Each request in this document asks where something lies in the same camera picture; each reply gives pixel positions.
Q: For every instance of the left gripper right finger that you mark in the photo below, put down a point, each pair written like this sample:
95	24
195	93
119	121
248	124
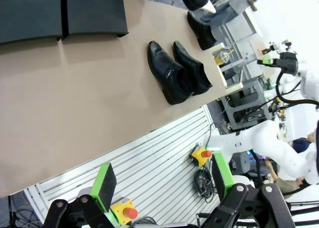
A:
225	178

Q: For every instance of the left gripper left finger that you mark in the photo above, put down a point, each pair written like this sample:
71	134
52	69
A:
106	185

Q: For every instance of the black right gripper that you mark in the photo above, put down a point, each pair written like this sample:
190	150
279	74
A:
286	63

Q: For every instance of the black shoe with metal buckle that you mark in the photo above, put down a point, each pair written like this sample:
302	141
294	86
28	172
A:
159	63

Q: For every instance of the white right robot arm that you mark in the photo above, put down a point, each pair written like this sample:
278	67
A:
269	136

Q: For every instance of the black shoe stand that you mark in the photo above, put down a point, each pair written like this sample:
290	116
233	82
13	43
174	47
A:
30	11
94	11

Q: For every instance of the yellow emergency stop button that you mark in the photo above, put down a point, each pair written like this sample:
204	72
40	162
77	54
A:
200	155
122	210

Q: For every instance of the white slatted aluminium base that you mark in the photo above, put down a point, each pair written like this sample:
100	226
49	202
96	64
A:
154	158

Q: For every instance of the seated person in khaki shirt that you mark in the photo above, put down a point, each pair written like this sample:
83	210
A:
284	185

